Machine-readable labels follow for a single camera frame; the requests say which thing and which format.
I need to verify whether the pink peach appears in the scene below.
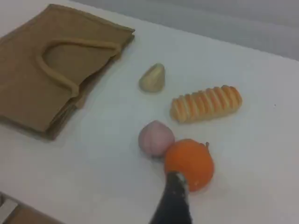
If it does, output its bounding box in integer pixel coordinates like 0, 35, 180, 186
137, 120, 176, 158

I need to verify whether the cream cone-shaped food item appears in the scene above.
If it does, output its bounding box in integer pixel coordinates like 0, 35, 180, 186
138, 63, 166, 93

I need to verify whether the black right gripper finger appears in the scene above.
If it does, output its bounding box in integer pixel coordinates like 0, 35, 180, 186
149, 171, 193, 224

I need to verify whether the long striped bread loaf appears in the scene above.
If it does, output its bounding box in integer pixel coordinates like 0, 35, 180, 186
170, 85, 243, 124

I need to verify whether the orange round fruit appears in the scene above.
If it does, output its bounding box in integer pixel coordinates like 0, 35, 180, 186
164, 139, 215, 192

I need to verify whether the brown burlap tote bag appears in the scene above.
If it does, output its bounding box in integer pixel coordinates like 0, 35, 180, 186
0, 3, 136, 142

